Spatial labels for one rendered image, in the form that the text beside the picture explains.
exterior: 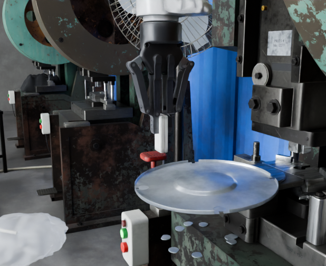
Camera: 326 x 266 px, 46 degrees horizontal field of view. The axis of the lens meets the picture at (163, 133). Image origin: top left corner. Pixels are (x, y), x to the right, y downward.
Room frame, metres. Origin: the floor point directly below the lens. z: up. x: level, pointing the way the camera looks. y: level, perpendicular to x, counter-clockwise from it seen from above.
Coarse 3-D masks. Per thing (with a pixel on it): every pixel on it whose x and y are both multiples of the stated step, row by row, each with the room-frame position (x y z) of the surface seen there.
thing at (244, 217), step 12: (264, 168) 0.84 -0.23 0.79; (276, 168) 0.86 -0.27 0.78; (288, 180) 0.77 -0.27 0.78; (300, 180) 0.77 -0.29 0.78; (264, 204) 0.76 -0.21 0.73; (276, 204) 0.77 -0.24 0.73; (228, 216) 0.81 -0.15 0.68; (240, 216) 0.77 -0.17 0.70; (252, 216) 0.75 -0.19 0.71; (228, 228) 0.81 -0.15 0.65; (240, 228) 0.76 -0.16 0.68; (252, 228) 0.75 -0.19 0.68; (252, 240) 0.75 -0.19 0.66
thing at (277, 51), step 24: (264, 0) 0.88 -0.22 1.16; (264, 24) 0.87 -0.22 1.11; (288, 24) 0.81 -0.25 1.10; (264, 48) 0.87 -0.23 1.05; (288, 48) 0.80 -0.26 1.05; (264, 72) 0.85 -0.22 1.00; (288, 72) 0.80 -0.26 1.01; (264, 96) 0.82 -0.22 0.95; (288, 96) 0.78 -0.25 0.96; (312, 96) 0.77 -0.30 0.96; (264, 120) 0.81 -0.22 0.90; (288, 120) 0.78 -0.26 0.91; (312, 120) 0.77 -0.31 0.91
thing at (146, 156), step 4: (144, 152) 1.08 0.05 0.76; (148, 152) 1.08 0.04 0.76; (152, 152) 1.08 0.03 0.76; (156, 152) 1.08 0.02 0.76; (140, 156) 1.06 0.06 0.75; (144, 156) 1.04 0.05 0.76; (148, 156) 1.03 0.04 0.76; (152, 156) 1.03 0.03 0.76; (156, 156) 1.04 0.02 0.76; (160, 156) 1.04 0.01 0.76; (164, 156) 1.05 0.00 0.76; (148, 160) 1.03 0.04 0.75; (152, 160) 1.03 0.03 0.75; (156, 160) 1.04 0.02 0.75; (152, 164) 1.06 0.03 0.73; (156, 164) 1.06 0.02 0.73
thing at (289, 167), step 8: (272, 160) 0.92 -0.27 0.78; (280, 160) 0.92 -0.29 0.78; (296, 160) 0.92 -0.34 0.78; (280, 168) 0.86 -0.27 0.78; (288, 168) 0.86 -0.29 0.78; (296, 168) 0.88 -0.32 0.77; (304, 168) 0.88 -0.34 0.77; (312, 168) 0.86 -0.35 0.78; (304, 176) 0.80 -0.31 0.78; (312, 176) 0.80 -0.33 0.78; (320, 176) 0.80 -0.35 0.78; (304, 184) 0.78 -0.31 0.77; (312, 184) 0.78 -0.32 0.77; (320, 184) 0.79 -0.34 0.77; (296, 192) 0.80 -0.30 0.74; (312, 192) 0.78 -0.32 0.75
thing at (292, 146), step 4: (292, 144) 0.86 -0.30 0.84; (296, 144) 0.84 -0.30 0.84; (288, 148) 0.88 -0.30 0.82; (292, 148) 0.85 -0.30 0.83; (296, 148) 0.84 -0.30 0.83; (300, 148) 0.84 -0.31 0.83; (304, 148) 0.84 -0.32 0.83; (308, 148) 0.84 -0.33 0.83; (296, 152) 0.84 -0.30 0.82; (300, 152) 0.84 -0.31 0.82; (304, 152) 0.84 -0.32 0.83; (308, 152) 0.84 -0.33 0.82
